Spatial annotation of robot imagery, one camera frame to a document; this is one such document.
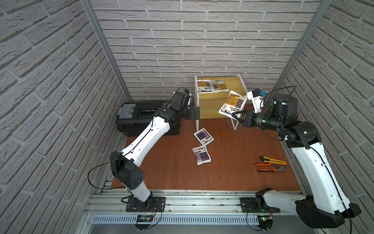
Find aluminium rail frame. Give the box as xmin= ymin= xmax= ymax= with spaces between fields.
xmin=75 ymin=189 xmax=323 ymax=234

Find yellow utility knife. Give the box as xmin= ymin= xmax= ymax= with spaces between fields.
xmin=260 ymin=156 xmax=286 ymax=165

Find yellow coffee bag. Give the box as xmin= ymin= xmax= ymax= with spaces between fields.
xmin=197 ymin=80 xmax=213 ymax=93
xmin=210 ymin=80 xmax=229 ymax=93
xmin=218 ymin=91 xmax=247 ymax=119

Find controller board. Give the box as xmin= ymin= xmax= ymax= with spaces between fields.
xmin=257 ymin=215 xmax=273 ymax=231
xmin=135 ymin=214 xmax=154 ymax=231

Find purple coffee bag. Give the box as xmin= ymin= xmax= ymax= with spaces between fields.
xmin=192 ymin=146 xmax=211 ymax=165
xmin=194 ymin=128 xmax=214 ymax=146

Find black plastic toolbox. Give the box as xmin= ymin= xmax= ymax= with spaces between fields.
xmin=116 ymin=101 xmax=166 ymax=137

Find left controller board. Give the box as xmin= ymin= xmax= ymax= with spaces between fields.
xmin=135 ymin=214 xmax=154 ymax=231

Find purple coffee bag lower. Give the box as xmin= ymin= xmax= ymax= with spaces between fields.
xmin=192 ymin=146 xmax=211 ymax=165

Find purple coffee bag upper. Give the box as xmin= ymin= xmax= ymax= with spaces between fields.
xmin=194 ymin=128 xmax=214 ymax=146

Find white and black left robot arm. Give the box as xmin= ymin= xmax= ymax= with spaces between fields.
xmin=108 ymin=89 xmax=200 ymax=205

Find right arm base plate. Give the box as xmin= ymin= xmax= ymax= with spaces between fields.
xmin=240 ymin=198 xmax=281 ymax=213

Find right controller board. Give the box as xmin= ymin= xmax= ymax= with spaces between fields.
xmin=257 ymin=215 xmax=273 ymax=231

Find orange handled pliers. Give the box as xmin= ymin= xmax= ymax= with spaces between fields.
xmin=253 ymin=163 xmax=286 ymax=173

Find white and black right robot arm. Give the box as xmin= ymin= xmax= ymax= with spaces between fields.
xmin=230 ymin=89 xmax=361 ymax=229

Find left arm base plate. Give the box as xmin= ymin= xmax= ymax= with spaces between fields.
xmin=126 ymin=196 xmax=166 ymax=212

